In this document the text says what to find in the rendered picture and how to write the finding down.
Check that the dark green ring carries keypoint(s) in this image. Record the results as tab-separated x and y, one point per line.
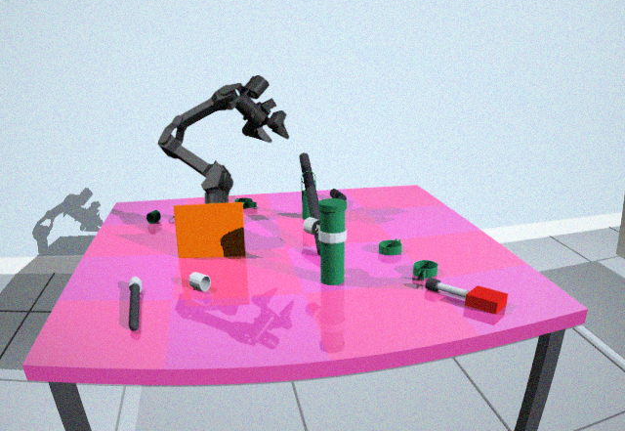
431	269
390	247
247	202

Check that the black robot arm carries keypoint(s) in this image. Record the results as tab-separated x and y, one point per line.
218	181

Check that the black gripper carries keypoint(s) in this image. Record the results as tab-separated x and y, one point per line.
257	118

